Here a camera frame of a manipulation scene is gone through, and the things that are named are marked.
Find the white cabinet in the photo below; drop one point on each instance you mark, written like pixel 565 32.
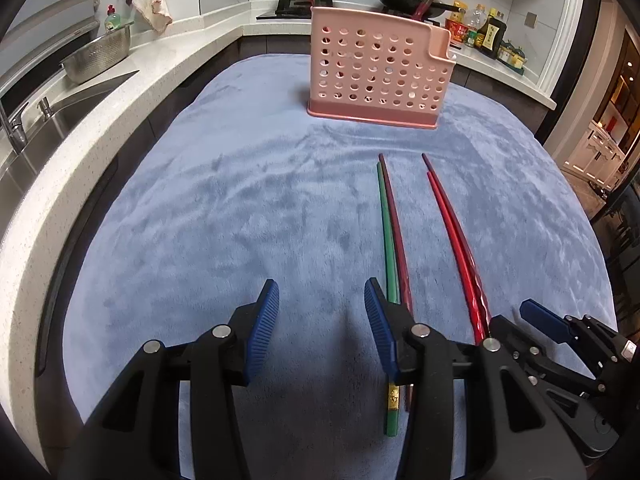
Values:
pixel 597 150

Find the green dish soap bottle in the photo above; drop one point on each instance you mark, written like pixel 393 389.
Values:
pixel 113 20

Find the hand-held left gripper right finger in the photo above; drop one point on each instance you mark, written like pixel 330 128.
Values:
pixel 377 315

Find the window blind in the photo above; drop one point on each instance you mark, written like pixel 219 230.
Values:
pixel 45 5

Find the steel colander bowl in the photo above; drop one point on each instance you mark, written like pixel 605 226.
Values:
pixel 97 55

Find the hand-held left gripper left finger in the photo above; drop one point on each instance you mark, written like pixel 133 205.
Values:
pixel 260 320

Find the stainless steel sink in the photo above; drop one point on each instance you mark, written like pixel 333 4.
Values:
pixel 60 120

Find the sink soap dispenser pump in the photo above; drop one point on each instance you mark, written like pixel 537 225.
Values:
pixel 46 109

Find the red seasoning packet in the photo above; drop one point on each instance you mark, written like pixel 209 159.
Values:
pixel 456 29

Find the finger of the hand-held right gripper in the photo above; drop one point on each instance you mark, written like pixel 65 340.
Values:
pixel 542 317
pixel 520 342

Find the wall outlet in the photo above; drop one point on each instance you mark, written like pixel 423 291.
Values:
pixel 531 19

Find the dark maroon chopstick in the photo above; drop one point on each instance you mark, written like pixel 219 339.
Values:
pixel 395 220
pixel 429 165

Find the chrome faucet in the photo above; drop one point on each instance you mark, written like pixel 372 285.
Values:
pixel 15 130

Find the black gas stove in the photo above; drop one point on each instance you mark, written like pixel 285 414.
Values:
pixel 285 10

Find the pink perforated utensil basket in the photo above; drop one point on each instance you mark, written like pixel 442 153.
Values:
pixel 375 70

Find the spice jar rack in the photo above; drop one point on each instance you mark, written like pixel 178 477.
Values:
pixel 512 57

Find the clear plastic oil bottle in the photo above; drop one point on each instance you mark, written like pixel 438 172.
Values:
pixel 477 22

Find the dark soy sauce bottle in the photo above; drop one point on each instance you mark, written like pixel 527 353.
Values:
pixel 494 35

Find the yellow seasoning packet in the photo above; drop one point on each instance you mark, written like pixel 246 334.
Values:
pixel 460 9

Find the blue fleece blanket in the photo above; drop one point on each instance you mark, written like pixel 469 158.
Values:
pixel 225 210

